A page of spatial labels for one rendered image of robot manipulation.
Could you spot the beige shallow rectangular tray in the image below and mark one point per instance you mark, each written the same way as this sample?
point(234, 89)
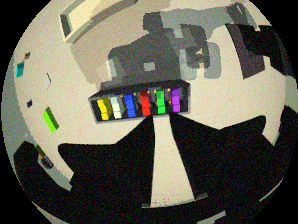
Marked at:
point(82, 15)

